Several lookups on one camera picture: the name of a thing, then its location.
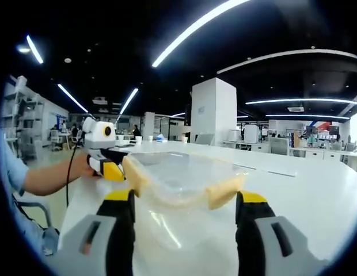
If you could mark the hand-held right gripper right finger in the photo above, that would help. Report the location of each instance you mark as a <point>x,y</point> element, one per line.
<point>265,250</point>

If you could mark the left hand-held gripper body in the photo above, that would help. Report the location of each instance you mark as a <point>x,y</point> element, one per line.
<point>95,138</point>

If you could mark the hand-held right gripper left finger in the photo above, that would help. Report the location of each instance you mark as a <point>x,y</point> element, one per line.
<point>95,250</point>

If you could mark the beige plastic latch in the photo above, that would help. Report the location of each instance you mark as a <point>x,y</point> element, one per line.
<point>224,192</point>
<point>136,178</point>

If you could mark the clear plastic storage box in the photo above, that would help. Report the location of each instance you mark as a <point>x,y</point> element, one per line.
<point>184,230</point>

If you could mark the tissue box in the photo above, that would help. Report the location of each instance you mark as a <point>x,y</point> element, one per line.
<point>162,138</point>

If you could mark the grey storage shelving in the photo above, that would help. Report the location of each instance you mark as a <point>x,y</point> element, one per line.
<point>23,120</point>

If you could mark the white box air purifier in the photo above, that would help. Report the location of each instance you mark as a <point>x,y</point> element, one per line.
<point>251,133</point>

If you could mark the person's left hand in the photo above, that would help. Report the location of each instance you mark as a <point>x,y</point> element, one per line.
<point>84,166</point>

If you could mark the white paper cup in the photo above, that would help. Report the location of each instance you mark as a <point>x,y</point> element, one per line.
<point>139,140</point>

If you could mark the white chair with armrest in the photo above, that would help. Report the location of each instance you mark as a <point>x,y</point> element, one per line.
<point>37,208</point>

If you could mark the person in light blue shirt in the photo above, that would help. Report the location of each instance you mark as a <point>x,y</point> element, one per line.
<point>11,172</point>

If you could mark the grey mesh office chair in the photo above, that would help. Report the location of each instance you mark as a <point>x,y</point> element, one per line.
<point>279,146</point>

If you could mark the white low office cabinets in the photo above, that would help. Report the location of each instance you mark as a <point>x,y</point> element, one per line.
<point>311,153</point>

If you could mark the white round appliance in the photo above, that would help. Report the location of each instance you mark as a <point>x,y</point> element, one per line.
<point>234,135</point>

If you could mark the long curved ceiling light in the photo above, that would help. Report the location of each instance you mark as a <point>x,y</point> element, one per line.
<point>195,26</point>

